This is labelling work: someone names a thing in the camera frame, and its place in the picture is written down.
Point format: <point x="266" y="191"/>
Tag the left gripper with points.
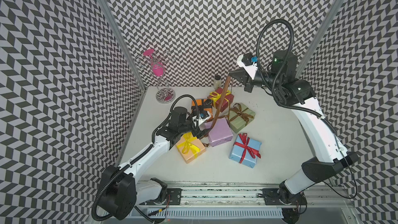
<point x="198" y="132"/>

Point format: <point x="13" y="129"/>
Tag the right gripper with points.
<point x="249" y="86"/>

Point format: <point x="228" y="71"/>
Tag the purple gift box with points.
<point x="220" y="133"/>

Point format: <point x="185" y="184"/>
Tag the brown ribbon of purple box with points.
<point x="210" y="124"/>

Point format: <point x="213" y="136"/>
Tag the blue gift box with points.
<point x="245" y="151"/>

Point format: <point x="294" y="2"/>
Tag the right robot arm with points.
<point x="330" y="156"/>

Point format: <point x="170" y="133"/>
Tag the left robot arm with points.
<point x="120" y="189"/>

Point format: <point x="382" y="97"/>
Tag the yellow ribbon on peach box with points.
<point x="187" y="145"/>

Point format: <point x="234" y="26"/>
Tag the peach gift box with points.
<point x="189" y="157"/>

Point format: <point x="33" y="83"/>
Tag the black printed ribbon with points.
<point x="202" y="104"/>

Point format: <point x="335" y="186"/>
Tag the orange gift box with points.
<point x="204" y="108"/>

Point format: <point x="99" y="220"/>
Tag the yellow ribbon on maroon box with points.
<point x="215" y="96"/>

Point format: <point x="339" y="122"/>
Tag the maroon gift box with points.
<point x="224" y="104"/>

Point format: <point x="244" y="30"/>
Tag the green gift box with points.
<point x="238" y="124"/>

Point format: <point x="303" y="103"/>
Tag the brown ribbon on green box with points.
<point x="237" y="109"/>

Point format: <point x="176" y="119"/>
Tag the white spice shaker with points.
<point x="217" y="82"/>

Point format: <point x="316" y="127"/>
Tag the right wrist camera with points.
<point x="249" y="63"/>

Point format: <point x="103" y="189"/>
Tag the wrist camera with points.
<point x="249" y="63"/>
<point x="200" y="117"/>

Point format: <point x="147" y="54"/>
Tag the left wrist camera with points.
<point x="200" y="117"/>

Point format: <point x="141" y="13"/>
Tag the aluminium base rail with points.
<point x="254" y="195"/>

